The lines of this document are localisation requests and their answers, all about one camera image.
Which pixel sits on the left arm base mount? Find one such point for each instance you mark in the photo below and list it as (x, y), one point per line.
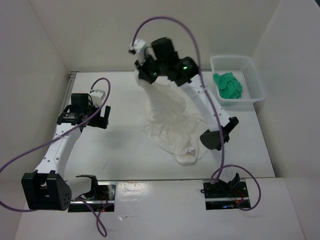
(103, 199)

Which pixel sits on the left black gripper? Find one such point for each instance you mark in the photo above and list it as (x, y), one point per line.
(100, 122)

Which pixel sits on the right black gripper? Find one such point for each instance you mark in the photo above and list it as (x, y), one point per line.
(140, 67)

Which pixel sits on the green tank top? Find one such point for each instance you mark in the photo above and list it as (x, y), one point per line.
(228, 86)

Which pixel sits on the white plastic basket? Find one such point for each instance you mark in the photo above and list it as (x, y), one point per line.
(244, 70)

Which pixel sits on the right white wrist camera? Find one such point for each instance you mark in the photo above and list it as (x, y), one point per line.
(137, 46)

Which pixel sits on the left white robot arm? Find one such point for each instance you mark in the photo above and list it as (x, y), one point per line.
(45, 187)

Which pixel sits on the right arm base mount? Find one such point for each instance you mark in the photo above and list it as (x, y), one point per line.
(226, 195)

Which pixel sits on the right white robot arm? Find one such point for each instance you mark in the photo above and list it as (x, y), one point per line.
(186, 75)

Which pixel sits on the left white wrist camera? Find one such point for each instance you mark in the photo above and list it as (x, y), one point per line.
(97, 97)

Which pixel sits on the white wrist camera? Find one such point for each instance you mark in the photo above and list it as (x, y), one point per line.
(137, 46)
(97, 97)

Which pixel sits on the white tank top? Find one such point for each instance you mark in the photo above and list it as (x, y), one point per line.
(172, 122)

